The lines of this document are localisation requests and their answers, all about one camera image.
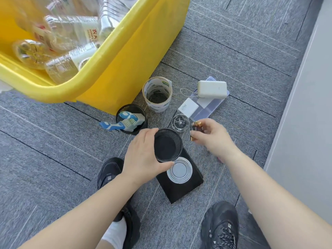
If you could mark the person's right hand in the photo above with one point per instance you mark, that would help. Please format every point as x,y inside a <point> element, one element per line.
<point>218,141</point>

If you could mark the person's left hand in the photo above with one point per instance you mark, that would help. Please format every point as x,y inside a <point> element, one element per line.
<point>141,158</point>

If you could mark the black mesh pen holder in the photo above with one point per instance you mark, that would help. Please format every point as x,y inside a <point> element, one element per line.
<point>167,147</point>
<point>129,107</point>

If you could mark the clear compartment box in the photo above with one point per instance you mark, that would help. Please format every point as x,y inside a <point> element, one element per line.
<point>210,106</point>

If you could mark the small clear round jar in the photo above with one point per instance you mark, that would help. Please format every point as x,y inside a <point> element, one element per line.
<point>180,123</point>

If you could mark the blue white toothbrush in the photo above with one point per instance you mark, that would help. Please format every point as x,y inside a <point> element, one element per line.
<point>129,116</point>
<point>109,126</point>

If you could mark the white charger cube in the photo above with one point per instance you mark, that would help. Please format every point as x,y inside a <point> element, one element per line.
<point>188,107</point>

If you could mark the clear tape roll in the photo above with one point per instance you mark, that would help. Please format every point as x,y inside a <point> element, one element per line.
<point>158,110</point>
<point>158,105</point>

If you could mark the black notebook white circle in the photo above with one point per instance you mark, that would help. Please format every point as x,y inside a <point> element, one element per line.
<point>179,191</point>

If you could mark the white power bank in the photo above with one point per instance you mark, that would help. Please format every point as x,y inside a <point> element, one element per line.
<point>211,89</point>

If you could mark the white paper tape roll cup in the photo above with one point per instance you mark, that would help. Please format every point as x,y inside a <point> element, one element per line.
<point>145,86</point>

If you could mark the yellow plastic bin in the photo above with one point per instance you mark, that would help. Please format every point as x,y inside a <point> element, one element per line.
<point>135,62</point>

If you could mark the cluster of discarded bottles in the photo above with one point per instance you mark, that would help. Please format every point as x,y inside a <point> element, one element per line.
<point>72,31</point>

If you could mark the person's left forearm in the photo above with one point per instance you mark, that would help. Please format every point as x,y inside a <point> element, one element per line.
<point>77,217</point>

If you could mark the person's right forearm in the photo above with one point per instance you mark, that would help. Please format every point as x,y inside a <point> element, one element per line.
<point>272,204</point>

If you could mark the person's left black shoe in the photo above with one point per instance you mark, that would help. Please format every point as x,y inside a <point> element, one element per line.
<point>109,171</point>

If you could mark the person's black shoe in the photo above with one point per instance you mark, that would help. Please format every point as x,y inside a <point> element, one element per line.
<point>220,217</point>
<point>109,171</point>

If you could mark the person's right black shoe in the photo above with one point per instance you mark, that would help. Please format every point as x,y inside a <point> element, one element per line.
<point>220,217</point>

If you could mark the white sock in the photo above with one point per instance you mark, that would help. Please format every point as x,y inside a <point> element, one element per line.
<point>115,233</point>

